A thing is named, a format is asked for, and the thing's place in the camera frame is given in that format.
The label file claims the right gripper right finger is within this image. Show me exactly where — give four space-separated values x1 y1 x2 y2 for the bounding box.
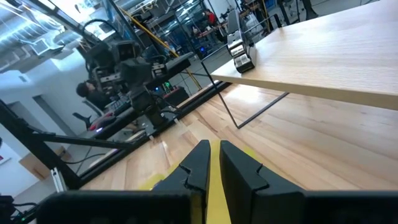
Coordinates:
220 140 398 224

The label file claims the yellow hanging rope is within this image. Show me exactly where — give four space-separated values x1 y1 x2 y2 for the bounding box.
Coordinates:
119 6 203 91

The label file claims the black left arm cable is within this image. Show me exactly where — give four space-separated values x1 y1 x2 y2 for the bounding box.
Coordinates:
82 18 124 43

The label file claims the translucent yellow pencil case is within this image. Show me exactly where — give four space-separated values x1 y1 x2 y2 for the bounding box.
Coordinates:
138 139 259 224

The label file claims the small wooden riser shelf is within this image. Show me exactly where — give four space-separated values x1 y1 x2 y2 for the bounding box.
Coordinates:
200 0 398 130

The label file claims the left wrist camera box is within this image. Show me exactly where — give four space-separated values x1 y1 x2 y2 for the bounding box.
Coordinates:
111 39 141 62

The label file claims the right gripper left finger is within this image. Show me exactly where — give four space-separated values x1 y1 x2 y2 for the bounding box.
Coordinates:
37 139 212 224

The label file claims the black stapler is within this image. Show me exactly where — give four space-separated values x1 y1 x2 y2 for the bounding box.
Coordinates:
226 8 258 75

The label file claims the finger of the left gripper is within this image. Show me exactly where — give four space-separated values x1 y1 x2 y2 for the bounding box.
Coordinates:
119 58 137 90
136 57 154 88

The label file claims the white ceiling air vent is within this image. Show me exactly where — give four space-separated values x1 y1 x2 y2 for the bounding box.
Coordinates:
29 38 65 57

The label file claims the black electronics box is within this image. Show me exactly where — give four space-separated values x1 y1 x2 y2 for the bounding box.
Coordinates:
163 80 190 106

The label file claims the black office chair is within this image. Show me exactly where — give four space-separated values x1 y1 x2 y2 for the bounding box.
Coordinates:
72 99 105 131

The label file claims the person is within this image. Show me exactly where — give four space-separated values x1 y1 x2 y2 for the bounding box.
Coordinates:
75 80 111 110
203 8 218 27

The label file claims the black aluminium rig frame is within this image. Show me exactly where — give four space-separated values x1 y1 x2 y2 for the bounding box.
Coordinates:
0 79 233 192

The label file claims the black computer mouse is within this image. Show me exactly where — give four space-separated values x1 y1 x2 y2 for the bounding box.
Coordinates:
88 112 116 132

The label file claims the cardboard box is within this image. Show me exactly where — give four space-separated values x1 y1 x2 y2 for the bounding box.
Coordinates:
17 145 73 182

